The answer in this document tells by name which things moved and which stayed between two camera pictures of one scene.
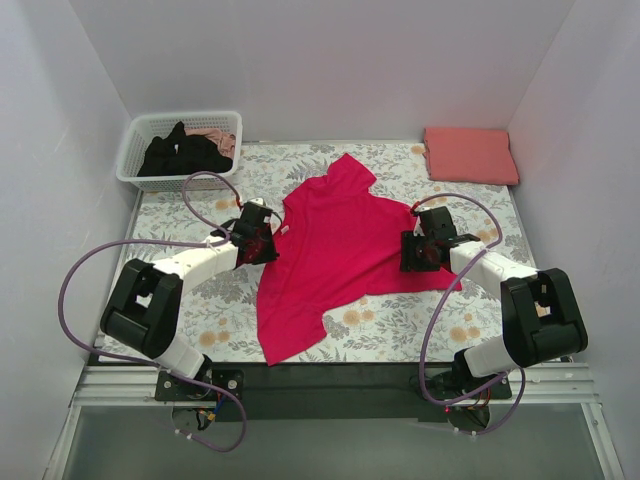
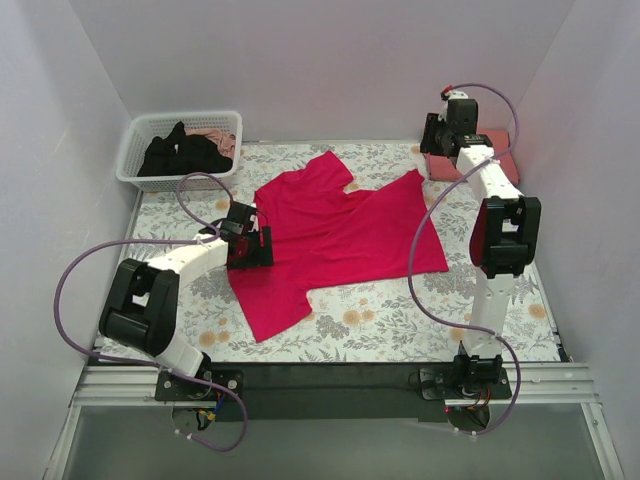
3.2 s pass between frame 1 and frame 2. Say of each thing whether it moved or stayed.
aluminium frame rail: stayed
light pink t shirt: stayed
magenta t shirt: moved
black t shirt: stayed
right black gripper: moved
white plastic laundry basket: stayed
